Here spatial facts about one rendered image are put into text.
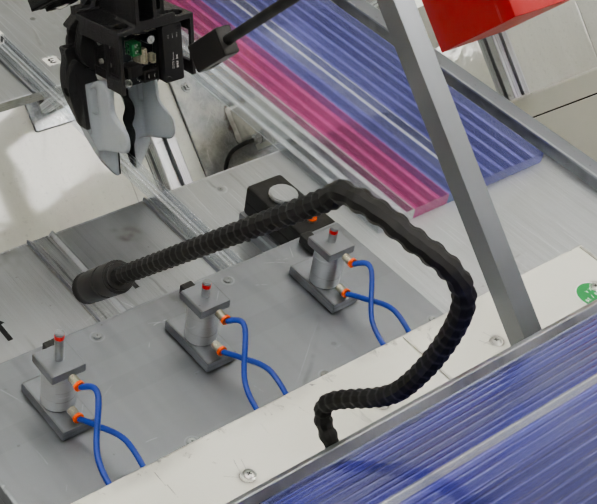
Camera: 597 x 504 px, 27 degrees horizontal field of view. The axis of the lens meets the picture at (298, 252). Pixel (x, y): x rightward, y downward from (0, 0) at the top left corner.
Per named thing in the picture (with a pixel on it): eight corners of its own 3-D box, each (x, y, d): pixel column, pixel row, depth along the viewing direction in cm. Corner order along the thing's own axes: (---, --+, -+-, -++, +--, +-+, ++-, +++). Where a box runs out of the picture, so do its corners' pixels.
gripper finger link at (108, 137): (118, 201, 103) (114, 95, 99) (80, 177, 107) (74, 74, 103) (149, 191, 105) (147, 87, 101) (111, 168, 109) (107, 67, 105)
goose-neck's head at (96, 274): (65, 279, 68) (98, 265, 64) (93, 267, 69) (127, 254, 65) (77, 309, 68) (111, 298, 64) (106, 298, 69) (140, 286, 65)
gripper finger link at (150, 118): (163, 186, 106) (150, 86, 101) (125, 163, 110) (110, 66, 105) (193, 173, 108) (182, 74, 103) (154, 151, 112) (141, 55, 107)
